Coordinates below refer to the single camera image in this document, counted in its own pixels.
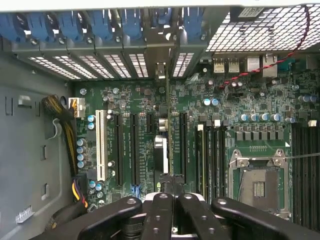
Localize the black RAM slot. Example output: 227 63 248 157
206 119 214 198
212 119 221 198
308 123 317 223
299 123 308 223
291 123 300 223
219 119 227 198
316 123 320 223

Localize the CPU socket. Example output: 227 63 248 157
228 148 293 219

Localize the long black expansion slot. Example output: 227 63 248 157
115 113 125 186
130 113 141 188
179 111 189 186

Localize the white expansion slot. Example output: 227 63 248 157
95 109 108 183

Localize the short black expansion slot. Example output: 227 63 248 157
146 111 156 134

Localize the thin metal locking lever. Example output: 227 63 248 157
283 152 320 161

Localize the green Dell motherboard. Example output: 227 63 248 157
73 53 320 226

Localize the open black PC case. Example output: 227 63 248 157
0 0 320 240

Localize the vented metal slot cover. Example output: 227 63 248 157
122 44 151 79
68 46 117 80
172 42 201 78
94 46 133 80
42 46 100 80
14 46 82 81

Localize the blue card retention clip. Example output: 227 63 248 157
0 12 21 43
182 6 205 42
152 7 174 27
88 9 115 42
121 8 143 41
24 12 55 43
57 11 85 42

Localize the braided black yellow power cable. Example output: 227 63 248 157
41 94 89 226

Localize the thin red black twisted wire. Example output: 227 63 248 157
218 4 311 90

